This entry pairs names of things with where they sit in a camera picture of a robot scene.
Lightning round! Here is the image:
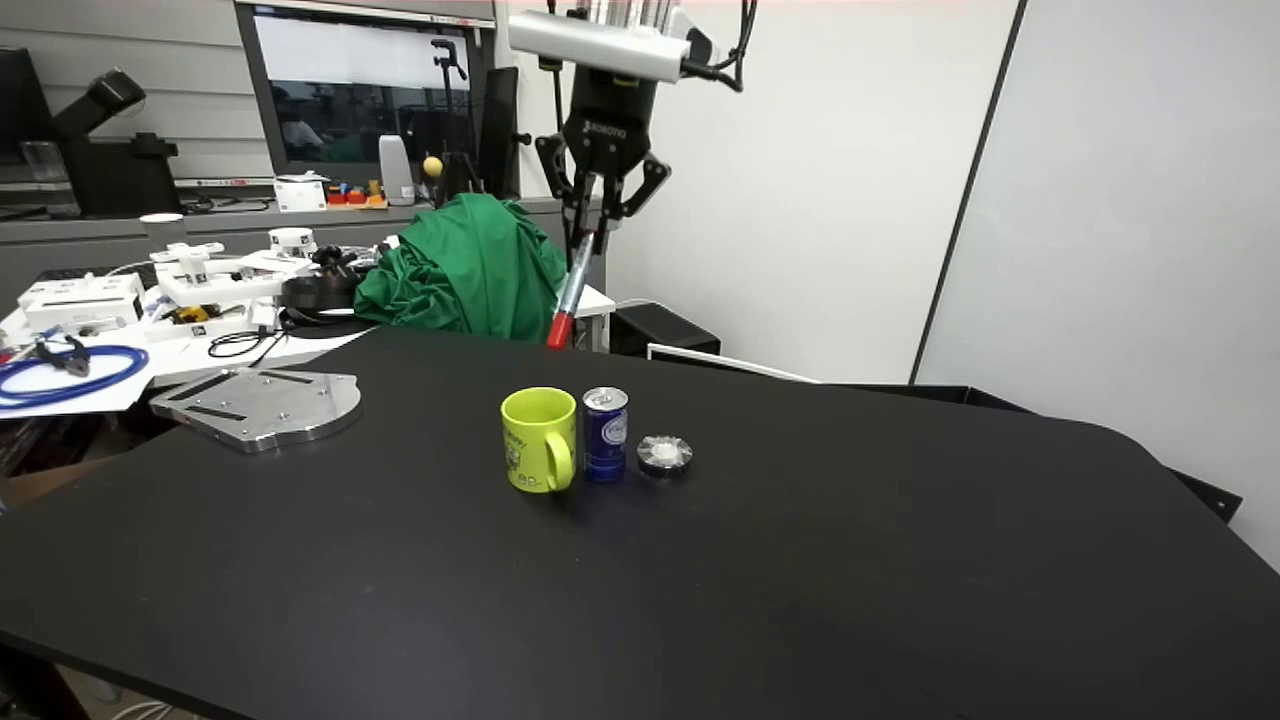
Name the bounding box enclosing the blue soda can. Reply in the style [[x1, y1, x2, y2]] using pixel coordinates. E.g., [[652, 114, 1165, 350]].
[[584, 382, 628, 482]]

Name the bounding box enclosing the black cable on desk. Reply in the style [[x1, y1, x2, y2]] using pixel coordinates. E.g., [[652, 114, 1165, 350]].
[[204, 321, 289, 370]]

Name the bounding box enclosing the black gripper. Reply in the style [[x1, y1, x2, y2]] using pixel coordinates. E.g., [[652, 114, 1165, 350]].
[[537, 67, 672, 258]]

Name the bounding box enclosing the black microscope on counter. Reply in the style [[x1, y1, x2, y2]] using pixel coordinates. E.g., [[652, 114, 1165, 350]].
[[0, 48, 180, 214]]

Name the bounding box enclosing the black box on floor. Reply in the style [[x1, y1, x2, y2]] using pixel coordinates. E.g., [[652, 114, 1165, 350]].
[[613, 303, 718, 355]]

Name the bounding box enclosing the black bag on desk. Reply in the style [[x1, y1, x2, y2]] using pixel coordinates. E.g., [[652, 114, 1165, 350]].
[[279, 246, 366, 335]]

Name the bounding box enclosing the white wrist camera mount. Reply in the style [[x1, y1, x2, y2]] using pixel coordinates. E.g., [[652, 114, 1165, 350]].
[[508, 11, 706, 83]]

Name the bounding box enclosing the red capped silver marker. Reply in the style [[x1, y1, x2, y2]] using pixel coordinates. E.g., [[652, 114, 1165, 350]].
[[544, 226, 601, 355]]

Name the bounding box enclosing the dark window monitor frame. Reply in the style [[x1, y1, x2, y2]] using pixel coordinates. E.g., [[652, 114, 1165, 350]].
[[236, 0, 494, 178]]

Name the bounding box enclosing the black leaning rod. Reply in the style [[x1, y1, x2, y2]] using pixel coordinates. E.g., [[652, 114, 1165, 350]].
[[906, 0, 1032, 382]]

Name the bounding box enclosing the blue coiled cable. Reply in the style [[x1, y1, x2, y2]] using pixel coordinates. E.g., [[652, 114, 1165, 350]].
[[0, 341, 153, 411]]

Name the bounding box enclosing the yellow green mug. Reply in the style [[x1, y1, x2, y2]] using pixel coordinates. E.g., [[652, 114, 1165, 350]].
[[498, 382, 574, 496]]

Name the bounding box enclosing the white device on desk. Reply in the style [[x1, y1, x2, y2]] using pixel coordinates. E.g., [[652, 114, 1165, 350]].
[[18, 272, 144, 332]]

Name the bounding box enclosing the green cloth pile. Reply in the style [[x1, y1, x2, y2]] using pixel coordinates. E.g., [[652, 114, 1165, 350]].
[[351, 191, 566, 341]]

